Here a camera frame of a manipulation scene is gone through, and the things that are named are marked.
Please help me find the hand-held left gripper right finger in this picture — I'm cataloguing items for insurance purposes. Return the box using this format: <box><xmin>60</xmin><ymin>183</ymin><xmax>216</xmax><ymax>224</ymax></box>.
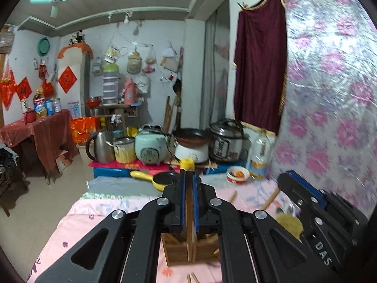
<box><xmin>193</xmin><ymin>170</ymin><xmax>340</xmax><ymax>283</ymax></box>

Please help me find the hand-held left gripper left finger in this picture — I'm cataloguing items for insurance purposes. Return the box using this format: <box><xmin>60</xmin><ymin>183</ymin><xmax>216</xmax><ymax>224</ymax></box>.
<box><xmin>35</xmin><ymin>170</ymin><xmax>187</xmax><ymax>283</ymax></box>

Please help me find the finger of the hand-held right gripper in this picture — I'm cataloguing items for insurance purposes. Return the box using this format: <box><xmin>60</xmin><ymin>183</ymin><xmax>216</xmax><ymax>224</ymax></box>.
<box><xmin>278</xmin><ymin>170</ymin><xmax>339</xmax><ymax>237</ymax></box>

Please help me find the wooden utensil holder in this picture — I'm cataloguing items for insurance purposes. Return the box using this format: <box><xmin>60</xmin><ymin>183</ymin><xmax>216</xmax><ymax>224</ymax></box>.
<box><xmin>161</xmin><ymin>232</ymin><xmax>221</xmax><ymax>268</ymax></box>

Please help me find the olive and white plush toy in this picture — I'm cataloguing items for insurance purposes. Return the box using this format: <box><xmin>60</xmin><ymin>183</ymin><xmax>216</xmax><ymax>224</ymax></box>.
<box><xmin>275</xmin><ymin>213</ymin><xmax>304</xmax><ymax>242</ymax></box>

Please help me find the yellow saucepan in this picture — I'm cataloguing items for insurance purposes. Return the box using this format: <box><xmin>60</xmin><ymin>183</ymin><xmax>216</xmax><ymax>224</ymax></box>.
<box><xmin>130</xmin><ymin>170</ymin><xmax>180</xmax><ymax>191</ymax></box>

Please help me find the clear plastic oil bottle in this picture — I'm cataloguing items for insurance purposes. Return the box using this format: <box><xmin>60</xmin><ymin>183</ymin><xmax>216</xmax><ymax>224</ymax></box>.
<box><xmin>246</xmin><ymin>131</ymin><xmax>276</xmax><ymax>180</ymax></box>

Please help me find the red and white bowl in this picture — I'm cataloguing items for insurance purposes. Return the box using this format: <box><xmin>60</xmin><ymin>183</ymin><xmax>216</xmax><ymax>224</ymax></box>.
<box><xmin>226</xmin><ymin>166</ymin><xmax>251</xmax><ymax>184</ymax></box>

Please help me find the white electric cooker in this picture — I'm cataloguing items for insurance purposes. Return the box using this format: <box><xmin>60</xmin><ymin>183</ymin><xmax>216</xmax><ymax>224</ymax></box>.
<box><xmin>174</xmin><ymin>141</ymin><xmax>210</xmax><ymax>164</ymax></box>

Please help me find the mint green rice cooker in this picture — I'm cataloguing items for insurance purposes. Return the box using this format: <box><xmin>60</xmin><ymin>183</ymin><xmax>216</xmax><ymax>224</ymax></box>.
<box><xmin>135</xmin><ymin>125</ymin><xmax>170</xmax><ymax>166</ymax></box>

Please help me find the grey cloth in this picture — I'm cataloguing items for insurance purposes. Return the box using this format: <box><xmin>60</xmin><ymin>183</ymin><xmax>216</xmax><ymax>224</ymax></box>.
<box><xmin>87</xmin><ymin>177</ymin><xmax>164</xmax><ymax>198</ymax></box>

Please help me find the brown frying pan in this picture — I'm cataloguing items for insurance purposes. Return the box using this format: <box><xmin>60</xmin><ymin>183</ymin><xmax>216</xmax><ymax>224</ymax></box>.
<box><xmin>172</xmin><ymin>128</ymin><xmax>210</xmax><ymax>147</ymax></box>

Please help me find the steel pressure cooker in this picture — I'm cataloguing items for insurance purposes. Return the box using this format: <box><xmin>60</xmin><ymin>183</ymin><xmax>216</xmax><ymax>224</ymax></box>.
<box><xmin>209</xmin><ymin>119</ymin><xmax>245</xmax><ymax>162</ymax></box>

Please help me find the blue low stand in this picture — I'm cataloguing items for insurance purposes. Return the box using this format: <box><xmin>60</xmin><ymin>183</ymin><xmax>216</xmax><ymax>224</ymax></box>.
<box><xmin>93</xmin><ymin>159</ymin><xmax>248</xmax><ymax>180</ymax></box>

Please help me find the steel pot with yellow band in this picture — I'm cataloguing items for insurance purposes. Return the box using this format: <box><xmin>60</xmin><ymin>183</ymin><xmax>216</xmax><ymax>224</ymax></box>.
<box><xmin>113</xmin><ymin>137</ymin><xmax>136</xmax><ymax>164</ymax></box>

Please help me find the stainless steel kettle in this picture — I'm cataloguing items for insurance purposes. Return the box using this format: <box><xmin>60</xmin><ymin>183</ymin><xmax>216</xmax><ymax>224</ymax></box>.
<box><xmin>86</xmin><ymin>130</ymin><xmax>115</xmax><ymax>165</ymax></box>

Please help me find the pink deer print tablecloth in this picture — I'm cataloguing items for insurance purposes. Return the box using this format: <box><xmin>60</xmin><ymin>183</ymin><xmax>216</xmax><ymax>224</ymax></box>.
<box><xmin>27</xmin><ymin>180</ymin><xmax>298</xmax><ymax>283</ymax></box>

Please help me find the orange gift box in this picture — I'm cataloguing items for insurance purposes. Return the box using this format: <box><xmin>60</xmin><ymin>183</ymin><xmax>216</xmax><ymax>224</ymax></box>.
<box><xmin>71</xmin><ymin>116</ymin><xmax>101</xmax><ymax>145</ymax></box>

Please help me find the pink thermos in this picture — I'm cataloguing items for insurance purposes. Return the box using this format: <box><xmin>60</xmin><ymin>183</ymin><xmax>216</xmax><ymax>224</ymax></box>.
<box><xmin>124</xmin><ymin>78</ymin><xmax>139</xmax><ymax>104</ymax></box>

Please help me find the cardboard box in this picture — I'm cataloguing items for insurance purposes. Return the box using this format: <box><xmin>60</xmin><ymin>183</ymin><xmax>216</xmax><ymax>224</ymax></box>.
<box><xmin>54</xmin><ymin>150</ymin><xmax>73</xmax><ymax>175</ymax></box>

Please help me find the dark red curtain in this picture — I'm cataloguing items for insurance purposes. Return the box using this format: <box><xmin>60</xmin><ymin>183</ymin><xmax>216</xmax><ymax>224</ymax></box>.
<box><xmin>234</xmin><ymin>0</ymin><xmax>288</xmax><ymax>137</ymax></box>

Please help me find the green stacked food container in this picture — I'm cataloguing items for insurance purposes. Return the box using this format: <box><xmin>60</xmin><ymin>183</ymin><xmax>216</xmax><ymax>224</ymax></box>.
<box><xmin>102</xmin><ymin>63</ymin><xmax>120</xmax><ymax>105</ymax></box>

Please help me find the hanging paper bag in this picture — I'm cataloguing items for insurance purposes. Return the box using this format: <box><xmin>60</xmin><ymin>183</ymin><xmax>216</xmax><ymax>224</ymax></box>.
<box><xmin>161</xmin><ymin>48</ymin><xmax>181</xmax><ymax>73</ymax></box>

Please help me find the clear hanging plastic bag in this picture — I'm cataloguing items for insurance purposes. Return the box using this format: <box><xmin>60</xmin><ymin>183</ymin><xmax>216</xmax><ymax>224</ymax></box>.
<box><xmin>143</xmin><ymin>46</ymin><xmax>157</xmax><ymax>73</ymax></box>

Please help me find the beige hanging bag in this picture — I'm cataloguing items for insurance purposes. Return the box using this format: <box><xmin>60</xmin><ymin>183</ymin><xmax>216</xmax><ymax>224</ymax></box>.
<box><xmin>127</xmin><ymin>51</ymin><xmax>143</xmax><ymax>74</ymax></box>

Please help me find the red cloth covered side table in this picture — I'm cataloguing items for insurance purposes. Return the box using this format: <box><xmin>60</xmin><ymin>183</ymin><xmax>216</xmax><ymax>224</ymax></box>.
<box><xmin>0</xmin><ymin>109</ymin><xmax>79</xmax><ymax>178</ymax></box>

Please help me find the hanging bag with yellow contents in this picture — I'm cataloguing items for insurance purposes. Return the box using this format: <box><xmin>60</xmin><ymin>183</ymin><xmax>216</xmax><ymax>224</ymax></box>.
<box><xmin>106</xmin><ymin>46</ymin><xmax>121</xmax><ymax>64</ymax></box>

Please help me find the red diamond paper decoration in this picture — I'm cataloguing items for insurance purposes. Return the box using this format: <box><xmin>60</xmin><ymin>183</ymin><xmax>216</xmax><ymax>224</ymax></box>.
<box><xmin>57</xmin><ymin>66</ymin><xmax>78</xmax><ymax>94</ymax></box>
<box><xmin>16</xmin><ymin>77</ymin><xmax>32</xmax><ymax>101</ymax></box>

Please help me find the yellow cooking oil bottle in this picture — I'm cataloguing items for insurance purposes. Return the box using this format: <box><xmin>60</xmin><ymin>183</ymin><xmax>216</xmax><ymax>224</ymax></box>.
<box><xmin>33</xmin><ymin>88</ymin><xmax>48</xmax><ymax>120</ymax></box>

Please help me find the red hanging ornament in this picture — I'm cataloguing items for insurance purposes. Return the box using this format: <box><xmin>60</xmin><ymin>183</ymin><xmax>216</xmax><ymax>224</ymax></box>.
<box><xmin>40</xmin><ymin>65</ymin><xmax>55</xmax><ymax>98</ymax></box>

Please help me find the pile of dark clothes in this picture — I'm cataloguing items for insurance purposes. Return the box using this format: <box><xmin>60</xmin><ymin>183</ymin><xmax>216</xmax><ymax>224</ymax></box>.
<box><xmin>0</xmin><ymin>143</ymin><xmax>20</xmax><ymax>183</ymax></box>

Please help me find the white refrigerator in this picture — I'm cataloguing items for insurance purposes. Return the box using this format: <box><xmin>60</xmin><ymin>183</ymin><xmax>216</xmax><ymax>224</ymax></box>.
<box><xmin>57</xmin><ymin>43</ymin><xmax>92</xmax><ymax>118</ymax></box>

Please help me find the black and white mouse plush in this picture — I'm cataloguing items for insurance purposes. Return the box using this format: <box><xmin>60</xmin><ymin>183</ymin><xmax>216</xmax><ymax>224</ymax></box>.
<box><xmin>68</xmin><ymin>30</ymin><xmax>86</xmax><ymax>46</ymax></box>

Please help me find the red hanging knot decoration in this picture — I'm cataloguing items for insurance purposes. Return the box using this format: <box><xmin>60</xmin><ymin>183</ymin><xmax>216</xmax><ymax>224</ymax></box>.
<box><xmin>0</xmin><ymin>67</ymin><xmax>17</xmax><ymax>108</ymax></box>

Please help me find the teal plate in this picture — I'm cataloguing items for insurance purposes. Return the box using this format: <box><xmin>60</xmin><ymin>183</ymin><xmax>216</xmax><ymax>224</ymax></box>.
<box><xmin>38</xmin><ymin>37</ymin><xmax>51</xmax><ymax>57</ymax></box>

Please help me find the floral foil wall sheet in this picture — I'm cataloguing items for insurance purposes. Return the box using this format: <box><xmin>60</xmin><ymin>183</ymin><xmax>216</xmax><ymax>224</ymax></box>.
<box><xmin>270</xmin><ymin>0</ymin><xmax>377</xmax><ymax>213</ymax></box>

